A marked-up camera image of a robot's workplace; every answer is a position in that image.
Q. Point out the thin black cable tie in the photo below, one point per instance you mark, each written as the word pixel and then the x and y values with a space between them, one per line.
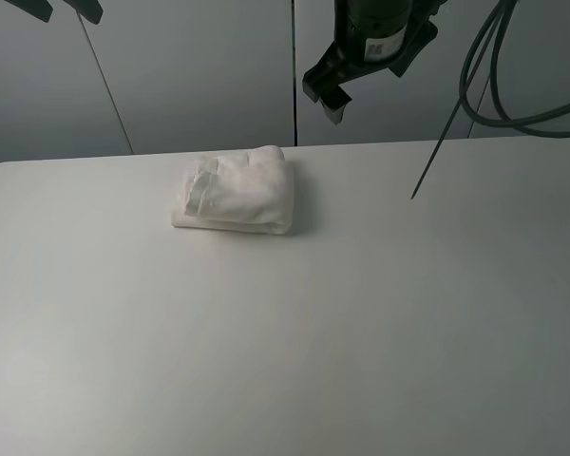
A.
pixel 437 147

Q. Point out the white towel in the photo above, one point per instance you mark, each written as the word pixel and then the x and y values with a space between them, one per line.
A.
pixel 248 191

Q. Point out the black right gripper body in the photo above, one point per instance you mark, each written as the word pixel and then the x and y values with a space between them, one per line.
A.
pixel 373 35

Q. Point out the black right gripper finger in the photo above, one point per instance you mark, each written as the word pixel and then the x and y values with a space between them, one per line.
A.
pixel 334 103
pixel 323 81

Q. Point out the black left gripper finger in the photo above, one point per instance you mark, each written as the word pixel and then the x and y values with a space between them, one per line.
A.
pixel 39 9
pixel 91 10

